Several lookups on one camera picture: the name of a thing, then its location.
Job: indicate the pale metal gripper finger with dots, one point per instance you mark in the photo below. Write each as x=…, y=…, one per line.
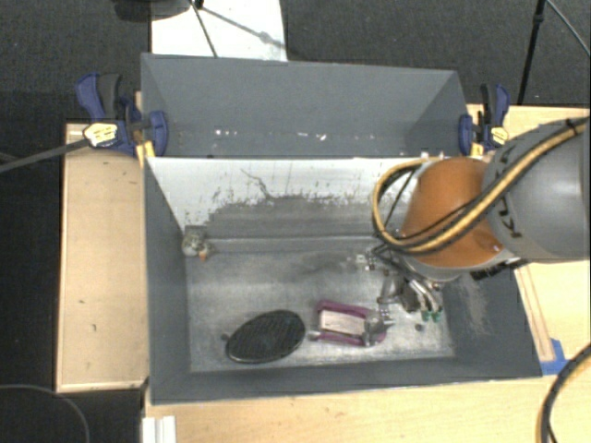
x=387, y=316
x=374, y=331

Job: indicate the pale wood board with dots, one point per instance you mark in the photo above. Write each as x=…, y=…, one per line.
x=101, y=266

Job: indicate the small grey toy animal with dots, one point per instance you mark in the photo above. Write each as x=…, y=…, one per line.
x=194, y=243

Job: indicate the black oval mesh disc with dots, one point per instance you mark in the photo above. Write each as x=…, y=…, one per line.
x=265, y=337

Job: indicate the grey metal bin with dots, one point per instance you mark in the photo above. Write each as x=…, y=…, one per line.
x=286, y=109

